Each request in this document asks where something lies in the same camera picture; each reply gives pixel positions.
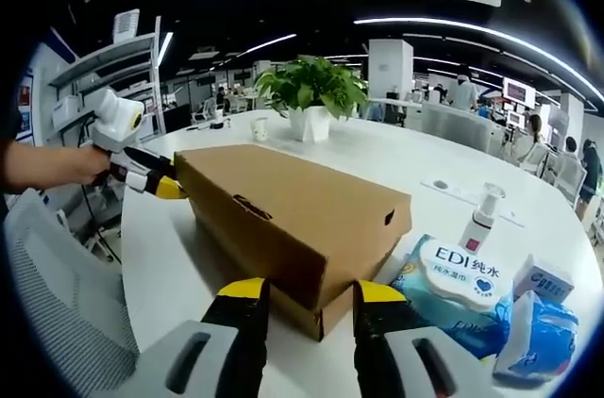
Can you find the white paper cup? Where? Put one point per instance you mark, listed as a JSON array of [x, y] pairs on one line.
[[259, 129]]

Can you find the blue framed wall poster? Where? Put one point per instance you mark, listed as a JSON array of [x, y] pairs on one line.
[[24, 110]]

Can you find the grey metal storage shelf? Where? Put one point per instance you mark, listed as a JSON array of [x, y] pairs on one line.
[[108, 68]]

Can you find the green potted plant white pot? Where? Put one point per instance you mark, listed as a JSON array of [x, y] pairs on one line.
[[311, 87]]

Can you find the small white printed carton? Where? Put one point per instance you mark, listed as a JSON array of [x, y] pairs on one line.
[[542, 280]]

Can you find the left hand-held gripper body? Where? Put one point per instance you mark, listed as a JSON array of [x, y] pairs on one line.
[[115, 120]]

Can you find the wet wipes pack white lid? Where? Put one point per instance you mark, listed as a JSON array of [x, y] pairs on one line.
[[462, 275]]

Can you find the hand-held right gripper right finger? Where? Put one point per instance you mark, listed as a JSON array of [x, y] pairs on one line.
[[377, 346]]

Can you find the blue soft tissue pack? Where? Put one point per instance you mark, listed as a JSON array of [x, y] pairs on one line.
[[542, 341]]

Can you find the person's left hand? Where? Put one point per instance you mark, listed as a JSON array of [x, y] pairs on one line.
[[92, 164]]

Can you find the brown cardboard shoe box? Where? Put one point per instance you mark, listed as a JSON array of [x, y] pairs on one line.
[[292, 209]]

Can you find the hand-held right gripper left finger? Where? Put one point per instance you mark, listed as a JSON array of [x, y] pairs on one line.
[[236, 346]]

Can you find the white table socket panel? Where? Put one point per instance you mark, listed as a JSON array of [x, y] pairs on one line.
[[443, 187]]

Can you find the pink display screen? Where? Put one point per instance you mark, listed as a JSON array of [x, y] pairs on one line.
[[519, 92]]

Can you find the white mesh office chair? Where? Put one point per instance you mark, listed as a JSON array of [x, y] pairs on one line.
[[61, 285]]

